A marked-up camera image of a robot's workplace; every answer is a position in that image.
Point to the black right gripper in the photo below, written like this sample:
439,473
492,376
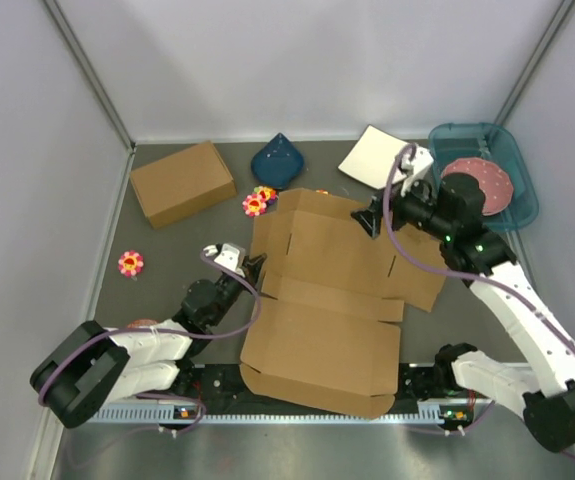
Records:
369,218

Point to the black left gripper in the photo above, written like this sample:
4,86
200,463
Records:
252,267

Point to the brown cardboard box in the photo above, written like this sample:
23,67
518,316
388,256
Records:
328,335
182,184

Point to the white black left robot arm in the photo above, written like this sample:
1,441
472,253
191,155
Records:
95,366

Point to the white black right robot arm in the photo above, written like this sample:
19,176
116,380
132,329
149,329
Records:
542,397

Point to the closed brown cardboard box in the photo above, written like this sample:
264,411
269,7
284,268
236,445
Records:
182,184

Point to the white square plate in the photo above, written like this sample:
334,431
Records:
370,159

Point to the pink flower plush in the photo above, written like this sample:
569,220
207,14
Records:
130,263
254,205

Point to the rainbow flower plush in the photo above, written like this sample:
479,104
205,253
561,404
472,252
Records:
268,194

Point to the dark blue ceramic bowl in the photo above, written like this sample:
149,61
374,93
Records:
277,163

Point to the teal plastic bin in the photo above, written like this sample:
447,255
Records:
490,154

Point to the pink dotted plate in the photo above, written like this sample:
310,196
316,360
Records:
493,181

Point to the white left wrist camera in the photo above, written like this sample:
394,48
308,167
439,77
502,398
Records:
227,256

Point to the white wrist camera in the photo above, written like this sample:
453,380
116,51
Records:
227,256
414,162

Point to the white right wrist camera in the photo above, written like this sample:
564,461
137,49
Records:
414,162

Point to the grey slotted cable duct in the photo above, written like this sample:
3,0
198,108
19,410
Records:
175,413

